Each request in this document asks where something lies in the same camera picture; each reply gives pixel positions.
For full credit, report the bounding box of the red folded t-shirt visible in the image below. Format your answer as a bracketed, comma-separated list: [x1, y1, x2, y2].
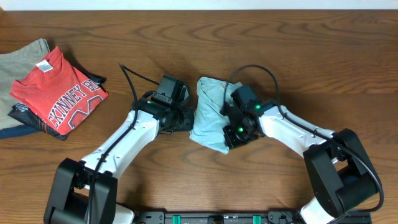
[10, 47, 109, 135]

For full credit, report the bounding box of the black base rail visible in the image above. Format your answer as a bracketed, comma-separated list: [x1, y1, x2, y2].
[133, 210, 373, 224]

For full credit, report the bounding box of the navy blue folded garment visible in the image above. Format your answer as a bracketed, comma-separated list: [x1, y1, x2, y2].
[0, 124, 39, 139]

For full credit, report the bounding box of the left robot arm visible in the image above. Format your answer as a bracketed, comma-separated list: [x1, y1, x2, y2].
[44, 98, 193, 224]

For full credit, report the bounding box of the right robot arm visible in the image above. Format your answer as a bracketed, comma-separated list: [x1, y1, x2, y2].
[221, 98, 384, 223]

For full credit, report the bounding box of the black patterned folded garment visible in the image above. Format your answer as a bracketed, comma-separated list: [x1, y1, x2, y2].
[8, 75, 104, 140]

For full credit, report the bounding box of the light blue t-shirt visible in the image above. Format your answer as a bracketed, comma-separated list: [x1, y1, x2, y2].
[190, 77, 243, 154]

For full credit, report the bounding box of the tan folded garment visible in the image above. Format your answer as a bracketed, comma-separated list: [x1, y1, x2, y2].
[1, 39, 50, 129]

